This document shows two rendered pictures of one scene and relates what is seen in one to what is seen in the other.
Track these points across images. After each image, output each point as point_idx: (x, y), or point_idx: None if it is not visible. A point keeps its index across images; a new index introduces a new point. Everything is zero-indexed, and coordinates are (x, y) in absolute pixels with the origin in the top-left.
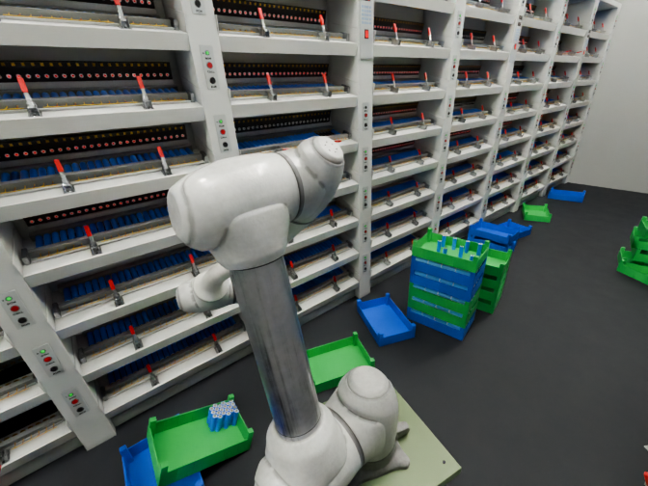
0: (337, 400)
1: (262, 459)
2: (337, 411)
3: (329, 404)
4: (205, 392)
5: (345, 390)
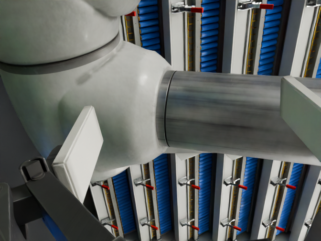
0: (110, 21)
1: (115, 169)
2: (115, 32)
3: (98, 42)
4: None
5: (138, 0)
